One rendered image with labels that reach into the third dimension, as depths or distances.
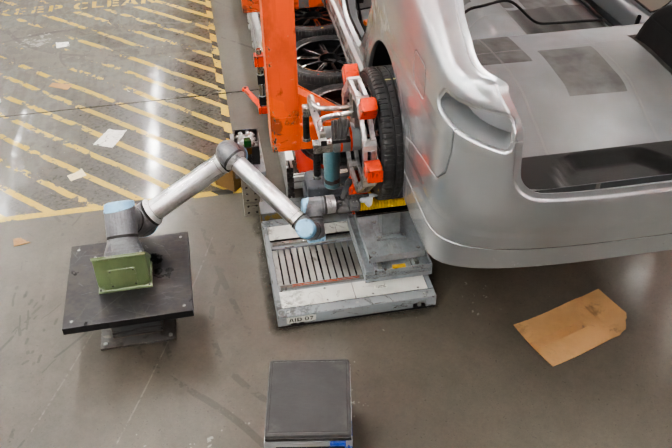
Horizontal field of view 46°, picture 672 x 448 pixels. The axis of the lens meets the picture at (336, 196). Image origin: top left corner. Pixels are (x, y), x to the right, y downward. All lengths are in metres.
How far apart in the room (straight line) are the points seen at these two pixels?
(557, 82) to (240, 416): 2.21
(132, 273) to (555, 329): 2.11
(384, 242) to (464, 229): 1.18
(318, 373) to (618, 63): 2.21
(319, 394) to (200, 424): 0.65
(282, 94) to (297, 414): 1.73
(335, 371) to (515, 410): 0.88
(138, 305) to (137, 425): 0.55
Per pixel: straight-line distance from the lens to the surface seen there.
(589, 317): 4.26
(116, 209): 3.90
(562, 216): 3.03
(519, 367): 3.95
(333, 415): 3.26
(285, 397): 3.33
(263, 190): 3.68
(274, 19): 4.00
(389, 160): 3.60
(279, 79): 4.14
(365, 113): 3.55
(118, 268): 3.87
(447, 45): 2.92
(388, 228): 4.20
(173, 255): 4.10
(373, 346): 3.96
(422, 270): 4.18
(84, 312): 3.91
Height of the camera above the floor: 2.92
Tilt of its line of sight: 37 degrees down
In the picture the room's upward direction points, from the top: 1 degrees counter-clockwise
